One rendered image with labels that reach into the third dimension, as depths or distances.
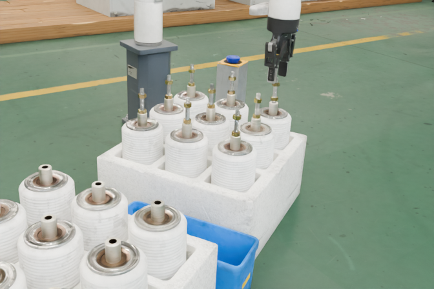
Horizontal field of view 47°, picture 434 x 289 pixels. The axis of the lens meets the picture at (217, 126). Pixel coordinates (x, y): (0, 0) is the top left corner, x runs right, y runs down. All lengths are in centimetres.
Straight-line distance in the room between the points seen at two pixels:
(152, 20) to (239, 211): 82
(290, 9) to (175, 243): 61
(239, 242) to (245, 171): 14
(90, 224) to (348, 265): 60
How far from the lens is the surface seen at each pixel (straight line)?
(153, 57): 166
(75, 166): 155
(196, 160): 110
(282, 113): 128
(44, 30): 305
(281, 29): 118
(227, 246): 106
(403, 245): 131
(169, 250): 82
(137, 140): 114
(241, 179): 106
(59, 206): 94
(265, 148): 115
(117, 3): 327
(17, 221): 87
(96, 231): 87
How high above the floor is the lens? 71
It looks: 23 degrees down
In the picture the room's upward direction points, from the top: 3 degrees clockwise
